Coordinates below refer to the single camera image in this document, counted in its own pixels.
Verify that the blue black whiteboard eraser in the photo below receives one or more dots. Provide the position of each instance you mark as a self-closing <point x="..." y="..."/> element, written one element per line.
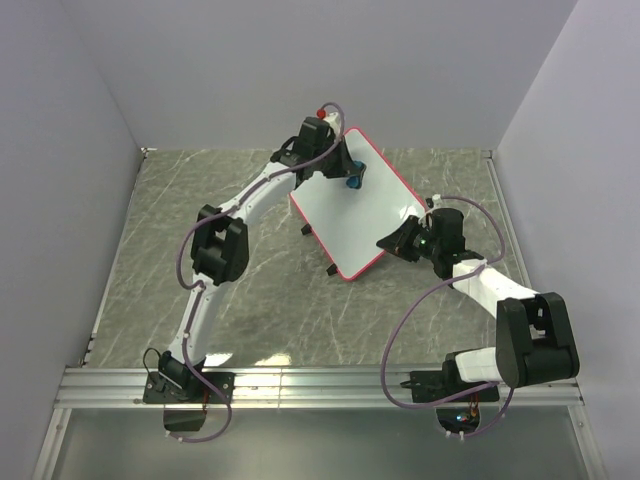
<point x="354" y="173"/>

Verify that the pink framed whiteboard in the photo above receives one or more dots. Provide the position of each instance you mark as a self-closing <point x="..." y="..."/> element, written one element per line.
<point x="348" y="222"/>

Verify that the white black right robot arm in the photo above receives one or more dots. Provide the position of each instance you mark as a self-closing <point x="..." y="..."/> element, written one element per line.
<point x="534" y="338"/>

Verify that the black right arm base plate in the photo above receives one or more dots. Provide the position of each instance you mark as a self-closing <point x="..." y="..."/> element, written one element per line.
<point x="429" y="386"/>

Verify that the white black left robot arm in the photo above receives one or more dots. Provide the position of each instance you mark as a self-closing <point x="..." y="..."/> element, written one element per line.
<point x="215" y="251"/>

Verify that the aluminium extrusion rail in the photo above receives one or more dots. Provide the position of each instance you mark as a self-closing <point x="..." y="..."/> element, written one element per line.
<point x="254" y="388"/>

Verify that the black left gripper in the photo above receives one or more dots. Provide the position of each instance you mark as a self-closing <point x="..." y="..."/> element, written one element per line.
<point x="345" y="167"/>

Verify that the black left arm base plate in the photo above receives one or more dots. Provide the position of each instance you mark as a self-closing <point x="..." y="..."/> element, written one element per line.
<point x="160" y="390"/>

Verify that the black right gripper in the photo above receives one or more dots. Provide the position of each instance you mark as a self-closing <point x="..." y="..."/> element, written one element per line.
<point x="398" y="242"/>

